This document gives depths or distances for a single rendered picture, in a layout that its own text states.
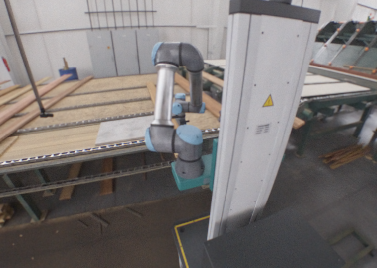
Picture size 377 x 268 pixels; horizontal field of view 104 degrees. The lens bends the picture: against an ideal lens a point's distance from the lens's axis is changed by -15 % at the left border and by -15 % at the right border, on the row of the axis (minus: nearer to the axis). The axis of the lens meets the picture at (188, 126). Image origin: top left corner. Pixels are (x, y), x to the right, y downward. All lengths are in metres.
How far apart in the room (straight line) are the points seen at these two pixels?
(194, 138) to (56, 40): 7.39
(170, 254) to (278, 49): 1.71
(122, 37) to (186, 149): 6.23
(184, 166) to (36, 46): 7.64
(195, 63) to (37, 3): 7.47
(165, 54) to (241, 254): 0.97
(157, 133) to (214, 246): 0.58
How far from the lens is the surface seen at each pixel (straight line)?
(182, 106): 1.12
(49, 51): 7.96
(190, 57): 0.85
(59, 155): 1.72
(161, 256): 1.83
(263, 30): 0.62
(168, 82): 0.83
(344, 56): 7.03
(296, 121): 2.00
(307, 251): 1.05
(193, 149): 0.77
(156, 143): 0.79
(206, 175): 0.88
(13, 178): 2.20
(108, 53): 6.86
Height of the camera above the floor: 1.68
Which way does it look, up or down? 28 degrees down
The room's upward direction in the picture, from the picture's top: straight up
